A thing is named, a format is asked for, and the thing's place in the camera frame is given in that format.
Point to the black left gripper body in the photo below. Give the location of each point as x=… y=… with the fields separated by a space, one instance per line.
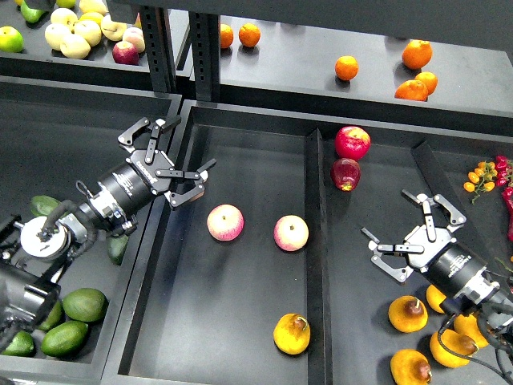
x=134 y=183

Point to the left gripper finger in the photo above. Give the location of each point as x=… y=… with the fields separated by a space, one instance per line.
x=152 y=131
x=165 y=177

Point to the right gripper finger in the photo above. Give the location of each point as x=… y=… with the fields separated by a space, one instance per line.
x=381 y=251
x=456 y=221

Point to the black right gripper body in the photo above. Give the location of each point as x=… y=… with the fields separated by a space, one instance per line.
x=450 y=266

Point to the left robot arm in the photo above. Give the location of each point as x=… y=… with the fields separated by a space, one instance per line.
x=35 y=254

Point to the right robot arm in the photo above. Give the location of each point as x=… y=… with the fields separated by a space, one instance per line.
x=494 y=317

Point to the yellow pear bottom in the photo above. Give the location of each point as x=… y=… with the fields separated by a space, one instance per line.
x=409 y=367

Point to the dark avocado far left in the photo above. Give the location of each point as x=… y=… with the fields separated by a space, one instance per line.
x=43 y=205

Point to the orange cherry tomato bunch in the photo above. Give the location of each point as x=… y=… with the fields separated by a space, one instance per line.
x=480 y=180

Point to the pink apple left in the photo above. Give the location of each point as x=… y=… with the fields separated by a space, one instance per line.
x=225 y=222

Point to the pink apple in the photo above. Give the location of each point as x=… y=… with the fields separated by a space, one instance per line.
x=291 y=233
x=225 y=222

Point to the red chili peppers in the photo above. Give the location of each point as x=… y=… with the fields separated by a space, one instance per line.
x=503 y=165

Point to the red apple on shelf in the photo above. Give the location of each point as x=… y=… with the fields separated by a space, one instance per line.
x=125 y=52

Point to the black tray divider centre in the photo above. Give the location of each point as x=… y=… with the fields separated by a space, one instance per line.
x=320 y=358

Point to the pale pink peach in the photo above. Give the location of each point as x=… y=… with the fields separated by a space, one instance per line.
x=134 y=35

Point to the black left tray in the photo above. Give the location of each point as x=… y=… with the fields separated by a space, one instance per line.
x=53 y=135

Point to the black tray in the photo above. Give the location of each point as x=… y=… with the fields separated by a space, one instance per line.
x=53 y=135
x=205 y=310

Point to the black middle tray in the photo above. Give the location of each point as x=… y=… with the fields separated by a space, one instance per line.
x=205 y=310

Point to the dark red apple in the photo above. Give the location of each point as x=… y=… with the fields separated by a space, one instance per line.
x=345 y=174

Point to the pink apple right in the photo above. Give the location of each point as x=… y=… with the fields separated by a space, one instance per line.
x=291 y=233

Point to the yellow lemon on shelf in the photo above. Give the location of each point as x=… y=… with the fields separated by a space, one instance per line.
x=92 y=16

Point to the bright red apple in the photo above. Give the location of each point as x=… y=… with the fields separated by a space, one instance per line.
x=352 y=142

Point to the front orange on shelf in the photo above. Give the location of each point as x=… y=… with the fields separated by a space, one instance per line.
x=412 y=90

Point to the light green mango upper right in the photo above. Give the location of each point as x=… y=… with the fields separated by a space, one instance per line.
x=85 y=305

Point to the orange behind front orange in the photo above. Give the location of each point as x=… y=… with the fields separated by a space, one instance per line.
x=429 y=79

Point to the light green mango upper left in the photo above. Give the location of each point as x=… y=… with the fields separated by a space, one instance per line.
x=53 y=319

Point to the large orange top right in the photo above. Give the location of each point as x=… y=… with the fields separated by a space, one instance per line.
x=417 y=54

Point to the black shelf post left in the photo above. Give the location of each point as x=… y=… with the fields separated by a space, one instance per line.
x=158 y=40

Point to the black shelf post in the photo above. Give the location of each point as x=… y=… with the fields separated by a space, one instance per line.
x=205 y=42
x=158 y=40

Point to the black shelf post right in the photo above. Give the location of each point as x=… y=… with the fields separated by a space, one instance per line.
x=205 y=42

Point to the orange half hidden by post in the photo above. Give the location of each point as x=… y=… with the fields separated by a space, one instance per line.
x=226 y=36

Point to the orange near post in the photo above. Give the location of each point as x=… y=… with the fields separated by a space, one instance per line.
x=249 y=35

